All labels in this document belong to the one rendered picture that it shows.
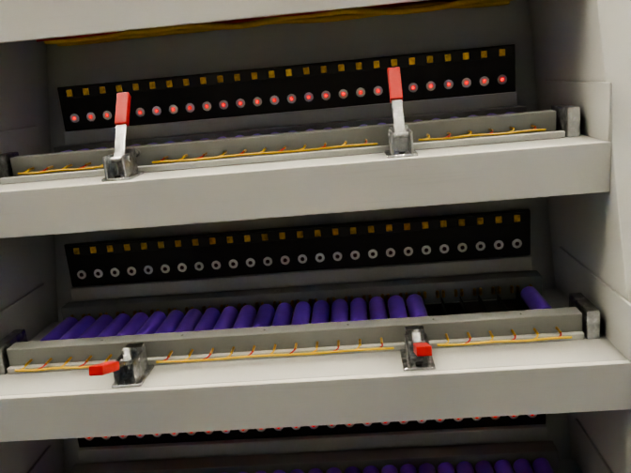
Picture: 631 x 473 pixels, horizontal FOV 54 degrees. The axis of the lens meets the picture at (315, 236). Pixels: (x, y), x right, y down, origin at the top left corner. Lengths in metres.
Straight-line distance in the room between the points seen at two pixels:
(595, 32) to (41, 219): 0.54
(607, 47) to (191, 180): 0.39
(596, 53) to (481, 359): 0.29
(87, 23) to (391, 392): 0.45
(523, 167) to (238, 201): 0.26
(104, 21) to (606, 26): 0.46
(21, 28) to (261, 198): 0.29
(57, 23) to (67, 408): 0.36
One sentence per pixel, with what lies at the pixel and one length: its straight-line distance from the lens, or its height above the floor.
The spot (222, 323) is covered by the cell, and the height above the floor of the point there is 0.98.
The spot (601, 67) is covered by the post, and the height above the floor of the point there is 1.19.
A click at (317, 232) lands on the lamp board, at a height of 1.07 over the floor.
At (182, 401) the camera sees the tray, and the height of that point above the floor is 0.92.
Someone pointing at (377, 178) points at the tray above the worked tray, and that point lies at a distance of 0.56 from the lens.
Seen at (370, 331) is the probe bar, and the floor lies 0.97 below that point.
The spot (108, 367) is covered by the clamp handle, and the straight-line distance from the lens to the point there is 0.56.
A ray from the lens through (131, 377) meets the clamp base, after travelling 0.62.
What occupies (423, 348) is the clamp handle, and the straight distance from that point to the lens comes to 0.50.
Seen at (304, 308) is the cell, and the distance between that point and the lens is 0.67.
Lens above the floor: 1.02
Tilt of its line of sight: 4 degrees up
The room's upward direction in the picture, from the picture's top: 4 degrees counter-clockwise
